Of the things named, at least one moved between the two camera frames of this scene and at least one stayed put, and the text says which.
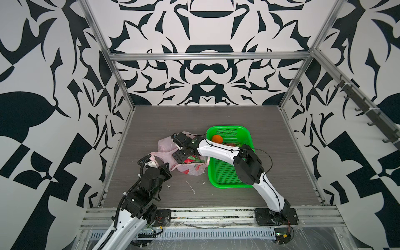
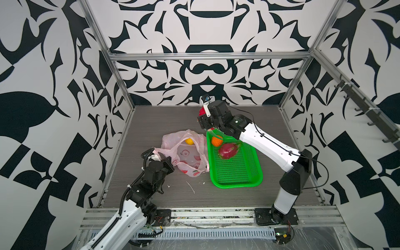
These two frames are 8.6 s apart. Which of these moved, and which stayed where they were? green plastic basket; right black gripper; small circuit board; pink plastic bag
Moved: right black gripper
Stayed: green plastic basket; pink plastic bag; small circuit board
